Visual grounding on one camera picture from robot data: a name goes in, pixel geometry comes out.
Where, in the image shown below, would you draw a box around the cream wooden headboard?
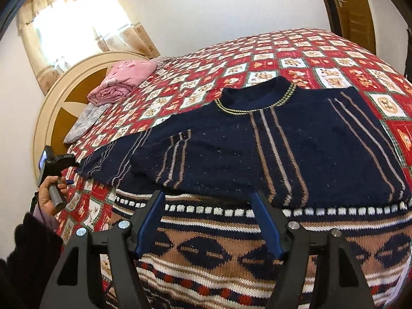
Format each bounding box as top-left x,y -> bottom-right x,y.
33,51 -> 152,188

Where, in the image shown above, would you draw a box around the black luggage bag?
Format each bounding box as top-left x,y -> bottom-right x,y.
406,27 -> 412,80

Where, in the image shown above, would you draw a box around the striped pillow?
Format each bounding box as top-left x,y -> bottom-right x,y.
150,55 -> 176,69

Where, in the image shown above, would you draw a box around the grey floral pillow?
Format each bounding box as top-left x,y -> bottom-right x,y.
63,103 -> 112,145

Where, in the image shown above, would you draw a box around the person's left hand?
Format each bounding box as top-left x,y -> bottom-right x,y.
38,175 -> 70,216

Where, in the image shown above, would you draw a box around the brown wooden door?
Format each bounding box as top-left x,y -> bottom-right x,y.
323,0 -> 377,55

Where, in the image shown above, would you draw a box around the beige patterned curtain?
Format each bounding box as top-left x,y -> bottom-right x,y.
17,0 -> 161,86

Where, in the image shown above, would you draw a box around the navy striped knit sweater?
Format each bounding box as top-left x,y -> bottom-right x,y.
75,76 -> 412,210

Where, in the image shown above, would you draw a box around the pink folded quilt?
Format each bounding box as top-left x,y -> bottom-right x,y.
88,59 -> 158,105

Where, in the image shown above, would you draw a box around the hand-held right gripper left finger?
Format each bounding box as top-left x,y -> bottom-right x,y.
39,190 -> 166,309

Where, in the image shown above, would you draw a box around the red bear printed blanket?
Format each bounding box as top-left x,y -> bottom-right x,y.
54,27 -> 412,309

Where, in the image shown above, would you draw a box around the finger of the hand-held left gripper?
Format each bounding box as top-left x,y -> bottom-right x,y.
53,154 -> 76,170

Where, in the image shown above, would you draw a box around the person's left forearm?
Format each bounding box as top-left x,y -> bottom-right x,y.
0,204 -> 65,309

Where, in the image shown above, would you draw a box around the brown patterned knit sweater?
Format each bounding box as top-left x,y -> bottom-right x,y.
100,185 -> 412,309

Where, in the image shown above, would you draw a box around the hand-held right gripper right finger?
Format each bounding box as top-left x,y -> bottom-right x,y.
251,191 -> 375,309

